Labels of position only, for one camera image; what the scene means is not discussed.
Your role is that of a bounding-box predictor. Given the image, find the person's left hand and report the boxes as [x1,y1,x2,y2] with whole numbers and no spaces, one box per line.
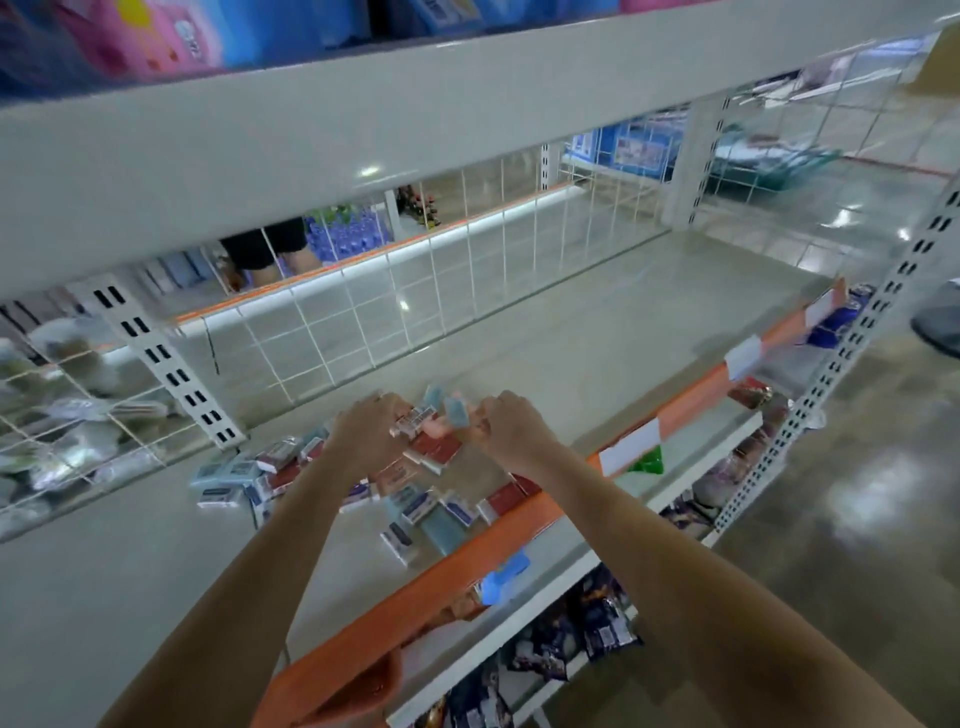
[321,391,417,485]

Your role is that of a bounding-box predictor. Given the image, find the person's right hand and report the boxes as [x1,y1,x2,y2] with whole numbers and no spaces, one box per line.
[466,390,567,485]

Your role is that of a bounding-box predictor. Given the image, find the teal small box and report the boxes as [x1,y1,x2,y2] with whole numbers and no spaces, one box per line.
[435,390,473,431]

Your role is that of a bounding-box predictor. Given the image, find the pile of mixed erasers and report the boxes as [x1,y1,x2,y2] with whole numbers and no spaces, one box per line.
[189,382,545,567]

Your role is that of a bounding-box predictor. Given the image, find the person's left forearm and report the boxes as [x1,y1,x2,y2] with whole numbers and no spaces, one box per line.
[97,462,362,728]

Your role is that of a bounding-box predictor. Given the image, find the person's right forearm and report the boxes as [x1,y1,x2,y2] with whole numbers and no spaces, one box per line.
[525,450,924,728]

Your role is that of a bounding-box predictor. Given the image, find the white orange metal shelf unit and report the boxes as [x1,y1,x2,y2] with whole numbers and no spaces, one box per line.
[0,0,960,728]

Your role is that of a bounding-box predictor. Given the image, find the blue small snack packet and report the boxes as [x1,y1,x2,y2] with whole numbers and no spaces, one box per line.
[475,550,533,608]

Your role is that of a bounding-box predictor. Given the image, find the row of blue bottles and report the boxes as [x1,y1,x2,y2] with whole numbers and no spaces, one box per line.
[306,202,396,267]

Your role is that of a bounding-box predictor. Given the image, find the row of dark snack packets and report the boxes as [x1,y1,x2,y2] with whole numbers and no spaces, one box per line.
[412,562,647,728]

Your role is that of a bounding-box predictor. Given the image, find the pile of white packets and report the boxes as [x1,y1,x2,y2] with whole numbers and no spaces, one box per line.
[0,312,204,530]

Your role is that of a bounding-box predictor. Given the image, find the row of blue packages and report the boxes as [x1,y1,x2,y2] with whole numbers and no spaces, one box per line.
[0,0,714,99]

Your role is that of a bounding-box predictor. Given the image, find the white wire grid panel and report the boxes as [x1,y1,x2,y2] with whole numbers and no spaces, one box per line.
[0,135,707,534]

